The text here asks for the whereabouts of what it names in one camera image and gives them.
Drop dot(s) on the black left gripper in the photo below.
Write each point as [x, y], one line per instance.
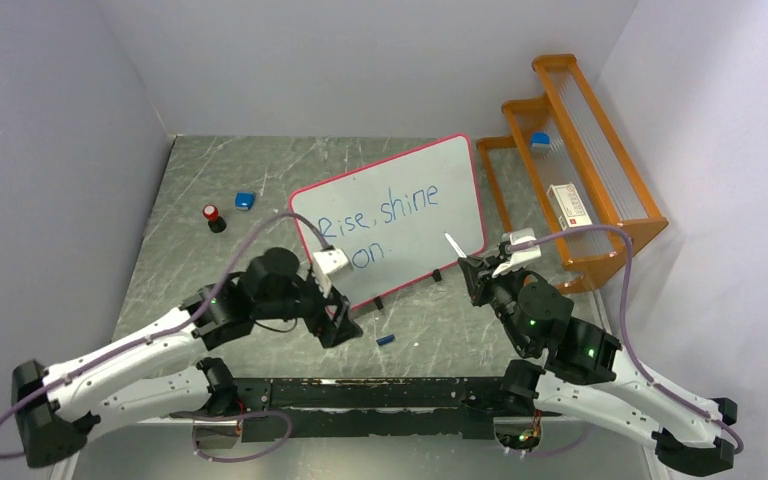
[331, 330]

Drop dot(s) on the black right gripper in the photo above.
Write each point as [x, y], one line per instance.
[479, 275]

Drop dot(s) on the blue marker cap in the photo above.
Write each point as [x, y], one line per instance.
[385, 340]

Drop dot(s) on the pink framed whiteboard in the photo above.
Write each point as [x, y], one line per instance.
[390, 217]

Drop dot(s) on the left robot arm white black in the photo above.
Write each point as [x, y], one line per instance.
[62, 407]

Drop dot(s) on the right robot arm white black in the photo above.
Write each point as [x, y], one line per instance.
[569, 366]

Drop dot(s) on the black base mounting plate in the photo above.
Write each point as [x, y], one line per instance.
[466, 407]

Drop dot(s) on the white red small box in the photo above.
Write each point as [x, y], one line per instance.
[567, 207]

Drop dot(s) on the orange wooden tiered rack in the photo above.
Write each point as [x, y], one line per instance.
[586, 151]

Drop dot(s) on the blue eraser on rack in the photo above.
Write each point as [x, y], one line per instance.
[539, 143]

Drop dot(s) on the blue eraser on table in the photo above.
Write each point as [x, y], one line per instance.
[244, 200]

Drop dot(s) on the red capped black bottle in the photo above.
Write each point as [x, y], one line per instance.
[216, 223]

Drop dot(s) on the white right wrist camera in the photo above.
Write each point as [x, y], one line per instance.
[516, 251]

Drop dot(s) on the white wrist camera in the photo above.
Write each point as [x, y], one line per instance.
[328, 265]
[516, 251]

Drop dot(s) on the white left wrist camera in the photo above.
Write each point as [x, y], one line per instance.
[328, 265]

